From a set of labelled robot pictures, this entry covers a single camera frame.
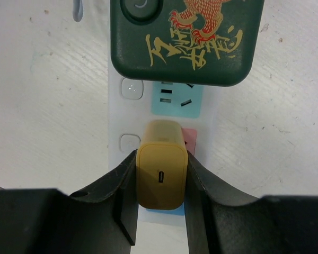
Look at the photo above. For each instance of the dark green cube adapter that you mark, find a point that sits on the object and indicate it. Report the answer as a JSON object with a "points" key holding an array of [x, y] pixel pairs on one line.
{"points": [[199, 42]]}

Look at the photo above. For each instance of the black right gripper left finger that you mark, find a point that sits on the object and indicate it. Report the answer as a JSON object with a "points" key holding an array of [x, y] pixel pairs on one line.
{"points": [[99, 218]]}

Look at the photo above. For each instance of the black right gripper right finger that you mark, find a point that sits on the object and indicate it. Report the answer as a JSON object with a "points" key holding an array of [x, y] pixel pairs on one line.
{"points": [[223, 219]]}

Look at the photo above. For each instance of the small yellow plug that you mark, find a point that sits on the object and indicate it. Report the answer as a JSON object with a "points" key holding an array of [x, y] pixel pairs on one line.
{"points": [[161, 166]]}

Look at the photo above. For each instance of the white power strip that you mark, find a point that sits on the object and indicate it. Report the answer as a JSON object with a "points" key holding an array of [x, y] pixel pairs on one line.
{"points": [[132, 104]]}

